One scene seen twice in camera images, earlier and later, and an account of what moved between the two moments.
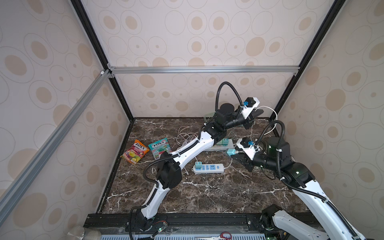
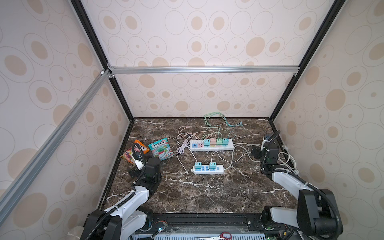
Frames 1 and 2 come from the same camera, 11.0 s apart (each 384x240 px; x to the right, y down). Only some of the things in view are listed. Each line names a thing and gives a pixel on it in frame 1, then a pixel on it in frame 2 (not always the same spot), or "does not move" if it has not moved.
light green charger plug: (220, 142) does not move
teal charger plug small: (231, 151) -> (212, 165)
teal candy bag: (158, 147) does not move
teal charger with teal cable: (225, 141) does not move
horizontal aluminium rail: (204, 69) does not move
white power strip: (208, 168) does not move
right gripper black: (242, 158) -> (257, 152)
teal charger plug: (198, 164) does not move
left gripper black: (254, 113) -> (134, 172)
